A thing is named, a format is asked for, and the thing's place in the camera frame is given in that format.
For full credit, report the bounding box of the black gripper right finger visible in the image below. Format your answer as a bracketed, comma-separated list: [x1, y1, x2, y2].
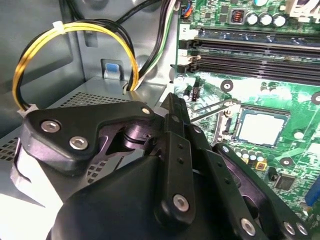
[186, 124, 316, 240]

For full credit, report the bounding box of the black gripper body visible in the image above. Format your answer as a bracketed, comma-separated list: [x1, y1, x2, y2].
[51, 154, 237, 240]

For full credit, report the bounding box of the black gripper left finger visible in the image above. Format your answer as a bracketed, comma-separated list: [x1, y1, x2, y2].
[19, 92, 197, 226]

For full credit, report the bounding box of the silver CPU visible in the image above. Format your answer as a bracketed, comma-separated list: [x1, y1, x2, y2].
[236, 106, 291, 148]

